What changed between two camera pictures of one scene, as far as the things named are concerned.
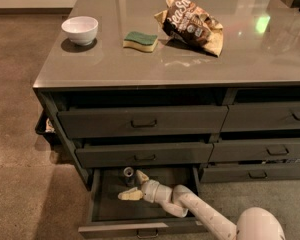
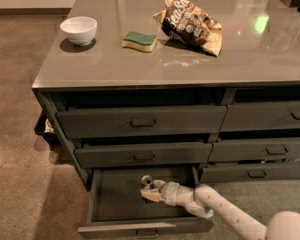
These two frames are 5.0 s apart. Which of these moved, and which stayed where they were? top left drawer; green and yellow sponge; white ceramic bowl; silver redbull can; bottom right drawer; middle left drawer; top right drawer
Moved: silver redbull can
Stayed: green and yellow sponge; top left drawer; white ceramic bowl; top right drawer; bottom right drawer; middle left drawer
